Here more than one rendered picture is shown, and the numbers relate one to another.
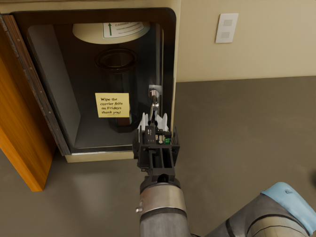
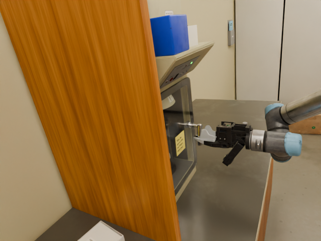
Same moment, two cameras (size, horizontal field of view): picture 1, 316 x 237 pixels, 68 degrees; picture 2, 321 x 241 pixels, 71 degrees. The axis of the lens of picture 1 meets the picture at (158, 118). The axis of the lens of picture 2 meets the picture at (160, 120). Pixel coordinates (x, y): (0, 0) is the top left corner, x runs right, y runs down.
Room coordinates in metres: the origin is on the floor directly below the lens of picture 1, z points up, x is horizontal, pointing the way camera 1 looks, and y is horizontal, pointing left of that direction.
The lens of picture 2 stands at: (0.03, 0.74, 1.57)
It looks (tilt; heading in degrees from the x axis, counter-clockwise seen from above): 22 degrees down; 307
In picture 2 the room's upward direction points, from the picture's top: 9 degrees counter-clockwise
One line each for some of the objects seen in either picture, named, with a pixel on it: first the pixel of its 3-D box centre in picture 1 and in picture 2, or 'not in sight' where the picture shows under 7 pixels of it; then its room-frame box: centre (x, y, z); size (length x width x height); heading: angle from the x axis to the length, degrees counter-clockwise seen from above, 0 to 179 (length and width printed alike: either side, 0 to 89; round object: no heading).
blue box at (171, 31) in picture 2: not in sight; (163, 36); (0.37, 0.21, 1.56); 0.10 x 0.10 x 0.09; 5
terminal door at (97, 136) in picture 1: (108, 98); (177, 139); (0.43, 0.12, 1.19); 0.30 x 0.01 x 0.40; 94
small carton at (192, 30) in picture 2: not in sight; (186, 36); (0.39, 0.06, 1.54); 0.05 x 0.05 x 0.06; 80
